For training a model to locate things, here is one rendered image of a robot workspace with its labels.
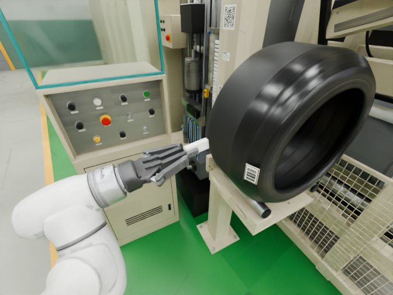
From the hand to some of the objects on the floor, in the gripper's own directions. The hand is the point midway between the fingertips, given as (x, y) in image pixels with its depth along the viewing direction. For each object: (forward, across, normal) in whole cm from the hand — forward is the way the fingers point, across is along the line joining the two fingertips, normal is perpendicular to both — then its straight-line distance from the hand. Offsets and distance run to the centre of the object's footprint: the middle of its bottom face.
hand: (196, 147), depth 50 cm
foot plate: (+19, +31, +127) cm, 132 cm away
